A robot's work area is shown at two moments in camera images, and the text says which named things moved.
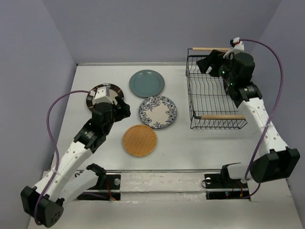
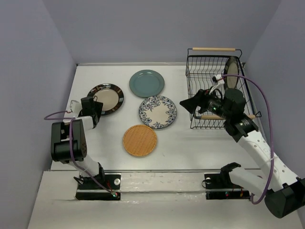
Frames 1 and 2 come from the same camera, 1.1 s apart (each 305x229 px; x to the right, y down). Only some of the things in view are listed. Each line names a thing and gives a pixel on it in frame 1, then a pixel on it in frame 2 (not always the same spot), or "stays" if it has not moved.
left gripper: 124,111 → 98,107
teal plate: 147,83 stays
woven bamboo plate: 139,140 stays
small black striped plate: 114,91 stays
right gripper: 215,58 → 200,98
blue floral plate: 157,111 stays
